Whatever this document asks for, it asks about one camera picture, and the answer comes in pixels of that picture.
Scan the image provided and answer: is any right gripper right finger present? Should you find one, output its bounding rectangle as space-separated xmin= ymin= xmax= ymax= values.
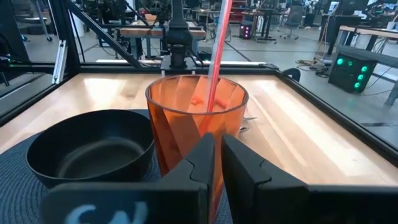
xmin=220 ymin=134 xmax=398 ymax=224

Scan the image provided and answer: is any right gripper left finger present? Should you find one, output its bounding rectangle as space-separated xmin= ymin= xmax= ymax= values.
xmin=39 ymin=133 xmax=216 ymax=224

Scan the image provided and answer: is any orange faceted plastic tumbler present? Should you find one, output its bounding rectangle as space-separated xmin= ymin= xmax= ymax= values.
xmin=145 ymin=74 xmax=249 ymax=224

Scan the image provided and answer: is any black bowl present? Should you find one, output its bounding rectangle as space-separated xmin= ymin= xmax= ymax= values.
xmin=25 ymin=109 xmax=155 ymax=189

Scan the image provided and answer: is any round dark woven placemat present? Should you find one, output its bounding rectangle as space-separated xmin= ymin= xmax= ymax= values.
xmin=0 ymin=108 xmax=234 ymax=224

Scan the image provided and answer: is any black computer with green lights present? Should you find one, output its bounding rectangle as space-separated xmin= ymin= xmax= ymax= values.
xmin=328 ymin=45 xmax=379 ymax=94

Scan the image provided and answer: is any wooden robot station table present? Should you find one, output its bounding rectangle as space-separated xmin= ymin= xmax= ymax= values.
xmin=119 ymin=20 xmax=206 ymax=60

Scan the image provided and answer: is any computer with purple lights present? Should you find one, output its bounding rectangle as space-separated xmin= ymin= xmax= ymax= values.
xmin=238 ymin=23 xmax=254 ymax=40

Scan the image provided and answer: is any dark office chair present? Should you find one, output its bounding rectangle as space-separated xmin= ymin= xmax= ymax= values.
xmin=279 ymin=4 xmax=305 ymax=40

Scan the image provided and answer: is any wooden top desk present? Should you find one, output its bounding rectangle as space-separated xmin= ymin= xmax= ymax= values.
xmin=337 ymin=24 xmax=398 ymax=106

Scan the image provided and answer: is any black aluminium table frame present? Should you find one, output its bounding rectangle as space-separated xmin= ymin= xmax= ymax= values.
xmin=0 ymin=0 xmax=398 ymax=166

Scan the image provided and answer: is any silver aluminium bracket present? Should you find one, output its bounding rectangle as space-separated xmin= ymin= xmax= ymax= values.
xmin=52 ymin=39 xmax=68 ymax=85

